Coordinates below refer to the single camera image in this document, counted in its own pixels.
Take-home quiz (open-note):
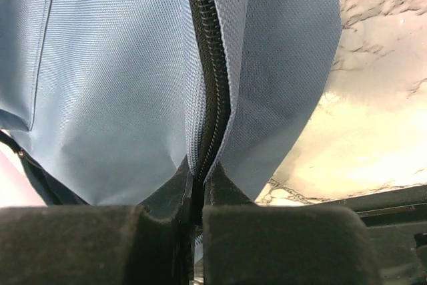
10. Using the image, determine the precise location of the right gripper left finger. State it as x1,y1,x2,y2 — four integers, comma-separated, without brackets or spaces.
1,162,193,284

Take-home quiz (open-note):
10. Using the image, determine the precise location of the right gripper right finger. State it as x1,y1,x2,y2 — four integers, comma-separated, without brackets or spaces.
203,166,382,284

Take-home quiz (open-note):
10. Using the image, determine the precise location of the blue student backpack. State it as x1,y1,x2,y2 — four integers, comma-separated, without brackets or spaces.
0,0,342,262

